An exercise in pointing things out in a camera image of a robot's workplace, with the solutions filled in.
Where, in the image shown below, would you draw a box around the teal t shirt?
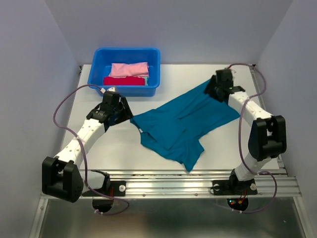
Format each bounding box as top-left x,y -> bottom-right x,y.
130,82 -> 239,172

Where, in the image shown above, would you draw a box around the blue plastic bin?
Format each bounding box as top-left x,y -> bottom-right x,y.
87,48 -> 160,97

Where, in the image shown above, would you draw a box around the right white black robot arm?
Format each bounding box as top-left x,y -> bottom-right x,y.
204,68 -> 287,193

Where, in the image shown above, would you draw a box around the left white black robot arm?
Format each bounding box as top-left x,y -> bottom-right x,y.
42,91 -> 133,203

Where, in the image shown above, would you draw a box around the red folded t shirt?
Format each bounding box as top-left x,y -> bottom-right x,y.
103,76 -> 146,86

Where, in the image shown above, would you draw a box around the light teal folded shirt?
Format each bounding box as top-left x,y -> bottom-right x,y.
143,77 -> 149,86

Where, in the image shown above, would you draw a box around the pink folded t shirt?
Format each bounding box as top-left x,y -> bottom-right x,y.
109,62 -> 149,78

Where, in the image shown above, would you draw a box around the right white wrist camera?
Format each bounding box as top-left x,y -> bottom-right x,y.
225,66 -> 237,80

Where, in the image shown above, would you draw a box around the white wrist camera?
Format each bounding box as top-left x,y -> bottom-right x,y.
100,86 -> 117,94
225,66 -> 237,80

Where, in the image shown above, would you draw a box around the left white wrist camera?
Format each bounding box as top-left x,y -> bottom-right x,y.
100,86 -> 117,94

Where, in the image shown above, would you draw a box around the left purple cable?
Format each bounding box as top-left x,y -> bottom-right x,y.
53,84 -> 131,216

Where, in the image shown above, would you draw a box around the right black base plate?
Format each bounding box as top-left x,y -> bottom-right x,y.
212,179 -> 258,196

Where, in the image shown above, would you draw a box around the aluminium rail frame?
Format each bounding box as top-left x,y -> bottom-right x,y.
41,64 -> 303,238

